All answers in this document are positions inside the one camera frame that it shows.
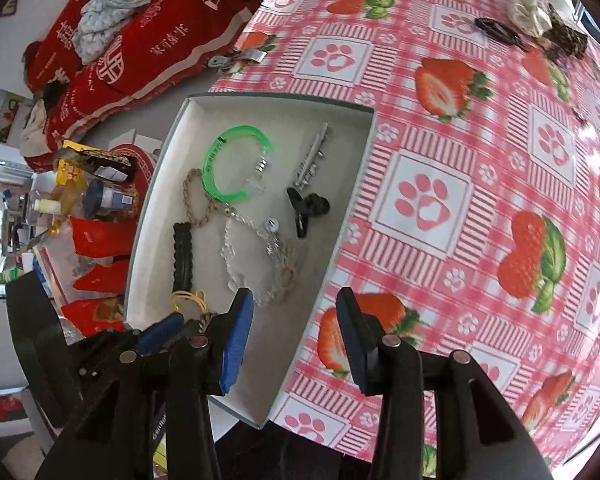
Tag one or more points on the silver hair clip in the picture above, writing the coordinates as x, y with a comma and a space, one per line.
312, 155

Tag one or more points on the yellow liquid bottle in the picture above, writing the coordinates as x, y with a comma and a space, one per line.
50, 207

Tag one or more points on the leopard print scrunchie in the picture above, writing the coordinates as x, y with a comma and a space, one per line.
567, 37

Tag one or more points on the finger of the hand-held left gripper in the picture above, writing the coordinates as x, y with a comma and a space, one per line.
160, 331

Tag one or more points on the black ribbed hair clip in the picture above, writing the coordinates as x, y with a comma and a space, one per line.
182, 255

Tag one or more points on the blue capped jar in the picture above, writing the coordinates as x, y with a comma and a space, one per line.
105, 199

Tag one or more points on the yellow black snack packet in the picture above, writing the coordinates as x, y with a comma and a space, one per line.
90, 160

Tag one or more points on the grey knitted cloth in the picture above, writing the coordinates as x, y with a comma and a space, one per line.
110, 10

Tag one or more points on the white cardboard piece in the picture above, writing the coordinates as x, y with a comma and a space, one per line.
140, 139

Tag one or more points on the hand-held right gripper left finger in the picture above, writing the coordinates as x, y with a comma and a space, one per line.
235, 345

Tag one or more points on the white scrunchie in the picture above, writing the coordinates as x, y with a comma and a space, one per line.
527, 15

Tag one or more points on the red snack packet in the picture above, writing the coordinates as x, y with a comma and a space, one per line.
102, 277
92, 315
100, 237

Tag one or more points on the red printed blanket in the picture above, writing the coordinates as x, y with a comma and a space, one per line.
150, 45

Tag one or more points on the white jewelry box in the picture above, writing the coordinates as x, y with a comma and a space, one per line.
290, 320

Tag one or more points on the red patterned round tray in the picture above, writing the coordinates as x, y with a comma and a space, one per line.
140, 165

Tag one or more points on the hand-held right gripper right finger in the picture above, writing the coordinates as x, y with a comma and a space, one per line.
354, 345

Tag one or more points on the small silver earring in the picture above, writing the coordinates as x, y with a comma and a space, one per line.
271, 224

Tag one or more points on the green plastic bangle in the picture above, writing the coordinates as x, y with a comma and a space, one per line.
237, 132

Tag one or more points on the silver metal clip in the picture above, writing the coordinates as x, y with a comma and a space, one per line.
240, 57

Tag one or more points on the black bow hair clip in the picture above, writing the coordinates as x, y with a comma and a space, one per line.
312, 206

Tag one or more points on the pink strawberry tablecloth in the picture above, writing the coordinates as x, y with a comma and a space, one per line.
430, 270

